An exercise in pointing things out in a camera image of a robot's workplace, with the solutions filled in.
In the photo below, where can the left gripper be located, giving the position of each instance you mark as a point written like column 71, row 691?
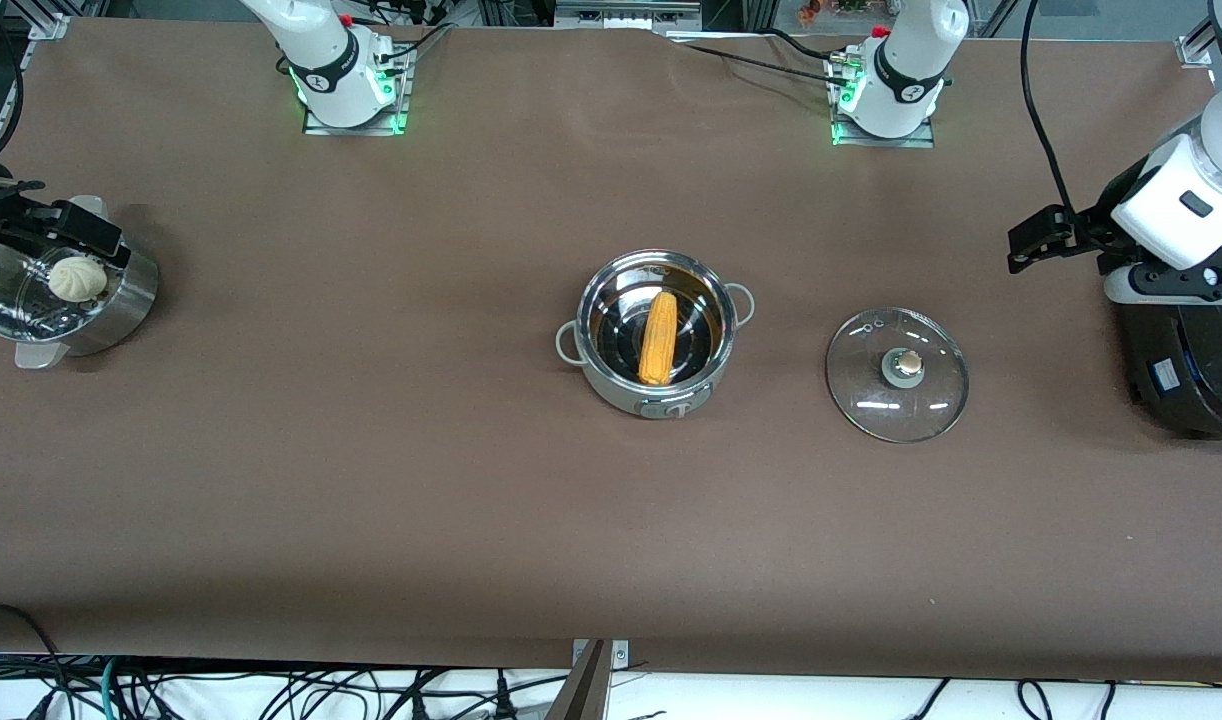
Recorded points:
column 1093, row 228

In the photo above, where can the glass pot lid with knob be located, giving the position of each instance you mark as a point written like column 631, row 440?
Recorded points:
column 871, row 385

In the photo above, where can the yellow corn cob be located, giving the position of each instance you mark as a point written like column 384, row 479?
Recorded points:
column 658, row 340

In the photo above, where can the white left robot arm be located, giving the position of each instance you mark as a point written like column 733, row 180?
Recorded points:
column 906, row 60

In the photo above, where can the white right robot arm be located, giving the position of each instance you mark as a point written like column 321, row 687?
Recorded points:
column 331, row 70

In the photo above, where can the steel steamer pot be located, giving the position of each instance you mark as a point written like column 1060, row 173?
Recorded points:
column 121, row 310

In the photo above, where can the white steamed bun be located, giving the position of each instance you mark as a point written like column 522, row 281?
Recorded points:
column 78, row 279

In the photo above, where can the black rice cooker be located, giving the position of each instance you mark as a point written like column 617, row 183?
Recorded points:
column 1201, row 360

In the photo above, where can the aluminium profile beam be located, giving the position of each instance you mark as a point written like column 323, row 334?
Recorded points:
column 626, row 14

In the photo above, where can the aluminium frame rail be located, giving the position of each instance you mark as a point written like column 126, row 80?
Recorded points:
column 1196, row 45
column 46, row 30

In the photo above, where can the metal table edge bracket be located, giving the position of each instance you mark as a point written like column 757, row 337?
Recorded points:
column 621, row 653

